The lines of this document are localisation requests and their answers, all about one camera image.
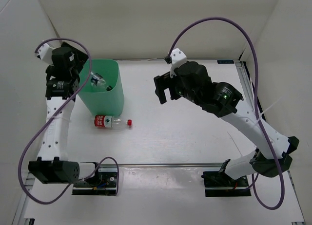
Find blue label bottle black cap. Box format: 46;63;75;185
90;73;113;93

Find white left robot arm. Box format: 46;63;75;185
28;42;88;184

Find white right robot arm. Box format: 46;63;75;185
154;61;299;186

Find green plastic bin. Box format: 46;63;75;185
78;59;124;116

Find white table board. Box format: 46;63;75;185
67;60;255;164

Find red label bottle red cap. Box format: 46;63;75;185
94;115;132;131

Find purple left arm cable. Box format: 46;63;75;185
19;38;120;204

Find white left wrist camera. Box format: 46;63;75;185
35;43;55;65

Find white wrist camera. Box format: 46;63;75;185
164;48;187;78
35;43;55;65

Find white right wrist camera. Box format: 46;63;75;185
164;48;187;78

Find aluminium frame rail right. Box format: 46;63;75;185
237;60;281;168

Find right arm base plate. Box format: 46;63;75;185
201;171;251;197

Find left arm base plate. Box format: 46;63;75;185
72;166;119;196

